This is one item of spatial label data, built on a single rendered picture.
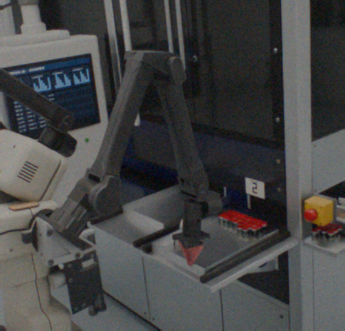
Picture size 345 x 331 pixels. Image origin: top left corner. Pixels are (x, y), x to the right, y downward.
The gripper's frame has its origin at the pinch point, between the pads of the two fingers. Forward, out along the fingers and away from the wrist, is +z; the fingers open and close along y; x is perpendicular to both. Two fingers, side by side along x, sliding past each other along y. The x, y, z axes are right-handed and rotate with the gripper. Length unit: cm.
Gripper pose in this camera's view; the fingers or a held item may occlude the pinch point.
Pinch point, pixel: (189, 262)
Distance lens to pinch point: 164.2
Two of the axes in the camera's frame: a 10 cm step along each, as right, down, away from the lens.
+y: 7.7, -1.0, 6.3
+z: -0.4, 9.8, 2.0
